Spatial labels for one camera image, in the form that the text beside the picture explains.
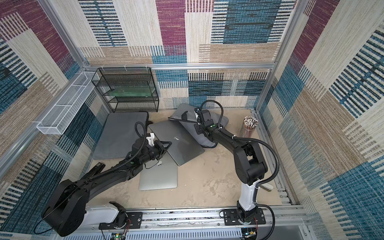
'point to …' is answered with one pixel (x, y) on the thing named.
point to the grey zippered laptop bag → (120, 130)
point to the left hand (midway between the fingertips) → (173, 142)
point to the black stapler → (96, 169)
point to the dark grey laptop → (184, 146)
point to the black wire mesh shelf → (108, 78)
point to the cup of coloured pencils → (249, 124)
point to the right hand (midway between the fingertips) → (203, 125)
